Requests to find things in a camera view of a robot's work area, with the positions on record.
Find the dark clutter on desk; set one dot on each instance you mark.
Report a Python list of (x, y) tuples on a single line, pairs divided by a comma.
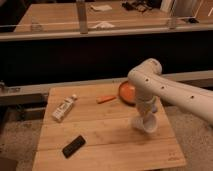
[(138, 5)]

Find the black remote control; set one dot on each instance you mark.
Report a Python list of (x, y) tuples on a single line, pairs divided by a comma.
[(72, 147)]

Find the wooden board table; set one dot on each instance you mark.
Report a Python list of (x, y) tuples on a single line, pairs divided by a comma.
[(111, 143)]

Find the orange carrot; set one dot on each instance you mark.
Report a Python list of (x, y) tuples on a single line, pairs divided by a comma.
[(104, 99)]

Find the blue sponge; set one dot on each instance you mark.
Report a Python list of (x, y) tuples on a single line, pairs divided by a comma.
[(154, 108)]

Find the metal rail beam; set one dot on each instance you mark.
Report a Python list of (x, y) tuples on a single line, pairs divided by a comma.
[(14, 95)]

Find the vertical metal post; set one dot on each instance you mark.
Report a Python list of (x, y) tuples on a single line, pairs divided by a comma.
[(82, 18)]

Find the white paper sheet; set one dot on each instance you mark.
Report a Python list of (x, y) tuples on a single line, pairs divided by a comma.
[(101, 8)]

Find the white plastic bottle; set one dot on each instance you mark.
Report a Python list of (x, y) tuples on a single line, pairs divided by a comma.
[(67, 104)]

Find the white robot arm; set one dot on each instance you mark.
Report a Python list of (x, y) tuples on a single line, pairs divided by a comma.
[(148, 83)]

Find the orange bowl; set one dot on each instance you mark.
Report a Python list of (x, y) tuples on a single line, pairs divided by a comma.
[(126, 93)]

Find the crumpled white paper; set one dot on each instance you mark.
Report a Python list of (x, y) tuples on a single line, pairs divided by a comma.
[(103, 25)]

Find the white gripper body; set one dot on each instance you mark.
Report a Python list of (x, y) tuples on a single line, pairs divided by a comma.
[(144, 107)]

